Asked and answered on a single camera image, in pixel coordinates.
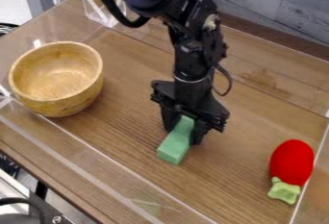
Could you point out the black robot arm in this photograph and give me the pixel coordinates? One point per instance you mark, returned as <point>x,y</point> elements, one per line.
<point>193,21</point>

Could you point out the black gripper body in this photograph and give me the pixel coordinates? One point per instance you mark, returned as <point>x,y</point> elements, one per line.
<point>195,98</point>

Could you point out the clear acrylic corner bracket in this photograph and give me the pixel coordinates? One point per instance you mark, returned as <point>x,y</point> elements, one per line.
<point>98,14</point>

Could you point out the green foam stick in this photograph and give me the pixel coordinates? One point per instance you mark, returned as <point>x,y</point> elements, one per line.
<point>174,146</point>

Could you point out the red plush strawberry toy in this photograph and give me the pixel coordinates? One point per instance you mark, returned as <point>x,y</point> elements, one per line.
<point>290,170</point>

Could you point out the brown wooden bowl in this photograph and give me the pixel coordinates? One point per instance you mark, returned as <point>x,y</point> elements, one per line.
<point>58,78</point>

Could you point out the clear acrylic tray wall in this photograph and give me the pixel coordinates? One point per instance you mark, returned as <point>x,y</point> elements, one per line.
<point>95,156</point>

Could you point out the black clamp under table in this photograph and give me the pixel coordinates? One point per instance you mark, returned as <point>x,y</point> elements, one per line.
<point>40,212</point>

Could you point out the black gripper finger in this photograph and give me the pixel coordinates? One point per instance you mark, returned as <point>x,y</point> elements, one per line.
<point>199,130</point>
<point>170,114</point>

